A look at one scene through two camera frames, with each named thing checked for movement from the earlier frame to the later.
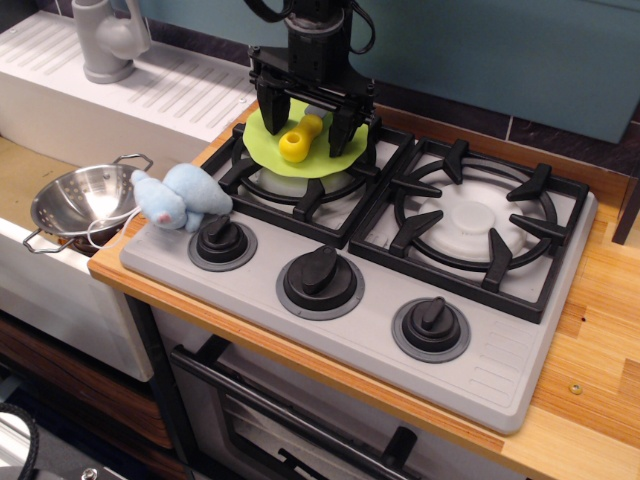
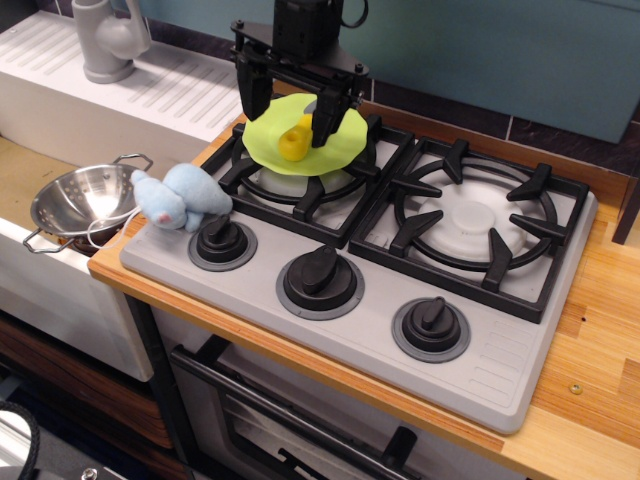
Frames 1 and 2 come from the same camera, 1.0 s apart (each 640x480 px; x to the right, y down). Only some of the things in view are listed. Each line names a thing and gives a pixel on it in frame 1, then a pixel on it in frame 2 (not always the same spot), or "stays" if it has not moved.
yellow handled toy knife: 294,144 stays
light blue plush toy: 182,198 stays
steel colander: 86,205 stays
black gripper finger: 275,107 → 255,81
